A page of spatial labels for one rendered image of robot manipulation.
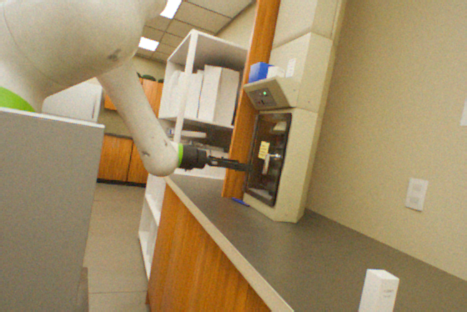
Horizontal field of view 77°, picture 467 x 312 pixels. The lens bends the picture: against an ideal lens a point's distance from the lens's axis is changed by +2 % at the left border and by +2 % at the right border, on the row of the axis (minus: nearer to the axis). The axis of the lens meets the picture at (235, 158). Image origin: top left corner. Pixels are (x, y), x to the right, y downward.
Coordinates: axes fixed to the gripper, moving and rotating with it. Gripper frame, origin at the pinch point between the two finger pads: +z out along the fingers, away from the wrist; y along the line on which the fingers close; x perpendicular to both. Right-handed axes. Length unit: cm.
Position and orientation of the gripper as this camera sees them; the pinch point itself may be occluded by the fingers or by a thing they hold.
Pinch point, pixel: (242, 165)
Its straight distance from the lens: 116.9
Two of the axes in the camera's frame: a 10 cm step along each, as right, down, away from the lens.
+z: 9.0, 1.5, 4.1
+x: -1.9, 9.8, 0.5
